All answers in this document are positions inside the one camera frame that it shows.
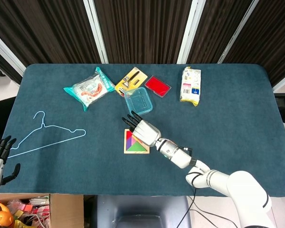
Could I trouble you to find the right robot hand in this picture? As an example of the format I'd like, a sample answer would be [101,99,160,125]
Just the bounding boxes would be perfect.
[122,110,162,147]

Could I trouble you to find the clear container with teal rim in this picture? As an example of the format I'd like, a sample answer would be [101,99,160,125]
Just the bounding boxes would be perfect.
[124,86,154,116]

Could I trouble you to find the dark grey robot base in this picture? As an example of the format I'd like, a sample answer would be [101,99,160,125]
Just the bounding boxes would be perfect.
[95,195,190,228]

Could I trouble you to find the green tangram triangle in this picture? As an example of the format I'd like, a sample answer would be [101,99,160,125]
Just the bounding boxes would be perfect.
[127,142,148,152]

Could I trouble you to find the wooden tangram tray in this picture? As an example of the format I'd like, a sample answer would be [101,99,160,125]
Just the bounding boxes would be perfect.
[123,129,151,155]

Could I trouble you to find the orange plastic toy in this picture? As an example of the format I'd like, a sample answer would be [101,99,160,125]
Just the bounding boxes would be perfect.
[0,204,15,226]

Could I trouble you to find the red ink pad case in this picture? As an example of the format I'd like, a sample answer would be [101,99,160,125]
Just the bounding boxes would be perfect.
[144,75,172,98]

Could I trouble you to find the yellow razor blister pack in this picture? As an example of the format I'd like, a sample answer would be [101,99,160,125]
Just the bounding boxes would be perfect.
[114,67,149,97]

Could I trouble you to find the teal tablecloth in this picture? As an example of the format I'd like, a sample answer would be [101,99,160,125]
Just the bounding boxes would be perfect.
[0,63,285,198]

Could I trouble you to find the white and yellow tissue pack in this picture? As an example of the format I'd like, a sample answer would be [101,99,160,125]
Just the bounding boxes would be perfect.
[179,66,202,106]

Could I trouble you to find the teal snack bag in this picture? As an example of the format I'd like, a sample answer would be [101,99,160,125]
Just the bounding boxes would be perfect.
[63,66,116,112]

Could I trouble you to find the cardboard box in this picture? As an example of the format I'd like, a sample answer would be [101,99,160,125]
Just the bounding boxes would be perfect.
[0,193,84,228]

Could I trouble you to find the brown slatted partition panel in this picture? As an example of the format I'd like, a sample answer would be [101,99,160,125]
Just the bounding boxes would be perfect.
[187,0,254,64]
[224,0,285,87]
[94,0,193,64]
[0,0,103,72]

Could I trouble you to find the light blue wire hanger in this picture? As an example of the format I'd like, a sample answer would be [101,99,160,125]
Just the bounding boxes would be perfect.
[7,111,86,159]

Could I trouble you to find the black cable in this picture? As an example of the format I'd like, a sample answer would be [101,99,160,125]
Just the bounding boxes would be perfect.
[179,174,243,228]

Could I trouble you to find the white partition post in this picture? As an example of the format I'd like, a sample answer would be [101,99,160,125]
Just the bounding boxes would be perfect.
[0,28,27,79]
[177,0,206,64]
[217,0,261,64]
[83,0,109,64]
[272,68,285,93]

